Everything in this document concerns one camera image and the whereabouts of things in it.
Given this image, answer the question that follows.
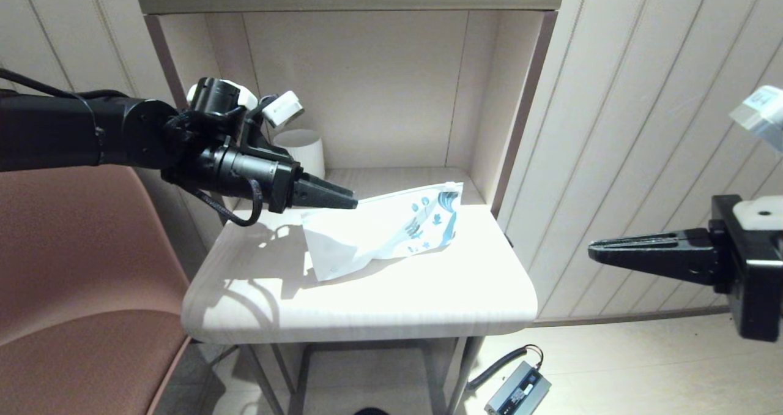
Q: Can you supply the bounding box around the black braided left arm sleeve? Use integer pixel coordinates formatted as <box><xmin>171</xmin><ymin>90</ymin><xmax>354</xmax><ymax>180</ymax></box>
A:
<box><xmin>184</xmin><ymin>176</ymin><xmax>265</xmax><ymax>228</ymax></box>

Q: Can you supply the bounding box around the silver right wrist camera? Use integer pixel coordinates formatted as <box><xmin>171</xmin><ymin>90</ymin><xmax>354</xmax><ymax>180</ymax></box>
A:
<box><xmin>729</xmin><ymin>86</ymin><xmax>783</xmax><ymax>154</ymax></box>

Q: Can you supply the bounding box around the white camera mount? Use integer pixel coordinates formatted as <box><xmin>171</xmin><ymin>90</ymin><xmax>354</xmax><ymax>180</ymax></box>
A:
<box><xmin>187</xmin><ymin>80</ymin><xmax>259</xmax><ymax>111</ymax></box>
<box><xmin>733</xmin><ymin>196</ymin><xmax>783</xmax><ymax>232</ymax></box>

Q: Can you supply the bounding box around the white ribbed ceramic mug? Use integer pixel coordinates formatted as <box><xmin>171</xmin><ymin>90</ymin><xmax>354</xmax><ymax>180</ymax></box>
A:
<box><xmin>272</xmin><ymin>129</ymin><xmax>326</xmax><ymax>181</ymax></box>

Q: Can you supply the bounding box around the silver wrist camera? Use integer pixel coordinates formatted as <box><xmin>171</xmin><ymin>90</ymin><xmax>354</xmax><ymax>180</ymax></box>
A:
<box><xmin>729</xmin><ymin>86</ymin><xmax>783</xmax><ymax>154</ymax></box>
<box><xmin>262</xmin><ymin>91</ymin><xmax>305</xmax><ymax>128</ymax></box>

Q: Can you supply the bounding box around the grey power adapter box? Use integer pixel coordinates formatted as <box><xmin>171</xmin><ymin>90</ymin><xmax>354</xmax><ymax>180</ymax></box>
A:
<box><xmin>484</xmin><ymin>361</ymin><xmax>551</xmax><ymax>415</ymax></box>

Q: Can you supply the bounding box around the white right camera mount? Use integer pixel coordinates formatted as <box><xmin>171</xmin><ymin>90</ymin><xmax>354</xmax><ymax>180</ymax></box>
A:
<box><xmin>733</xmin><ymin>196</ymin><xmax>783</xmax><ymax>232</ymax></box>

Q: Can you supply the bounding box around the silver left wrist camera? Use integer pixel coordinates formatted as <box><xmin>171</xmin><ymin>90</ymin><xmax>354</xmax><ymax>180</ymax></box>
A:
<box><xmin>262</xmin><ymin>91</ymin><xmax>305</xmax><ymax>128</ymax></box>

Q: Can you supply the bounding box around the white floral zip pouch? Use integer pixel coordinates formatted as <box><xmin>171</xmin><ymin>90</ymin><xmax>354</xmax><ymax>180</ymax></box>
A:
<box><xmin>301</xmin><ymin>182</ymin><xmax>464</xmax><ymax>282</ymax></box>

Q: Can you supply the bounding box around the pink upholstered chair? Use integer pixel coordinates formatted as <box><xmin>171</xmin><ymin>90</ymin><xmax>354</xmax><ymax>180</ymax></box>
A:
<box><xmin>0</xmin><ymin>161</ymin><xmax>191</xmax><ymax>415</ymax></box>

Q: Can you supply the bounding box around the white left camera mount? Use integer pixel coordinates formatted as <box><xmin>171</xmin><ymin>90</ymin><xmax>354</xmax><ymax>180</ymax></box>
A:
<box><xmin>187</xmin><ymin>80</ymin><xmax>259</xmax><ymax>111</ymax></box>

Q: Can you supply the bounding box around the black corrugated floor cable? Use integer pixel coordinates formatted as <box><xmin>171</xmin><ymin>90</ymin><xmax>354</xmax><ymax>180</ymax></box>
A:
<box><xmin>467</xmin><ymin>345</ymin><xmax>544</xmax><ymax>392</ymax></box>

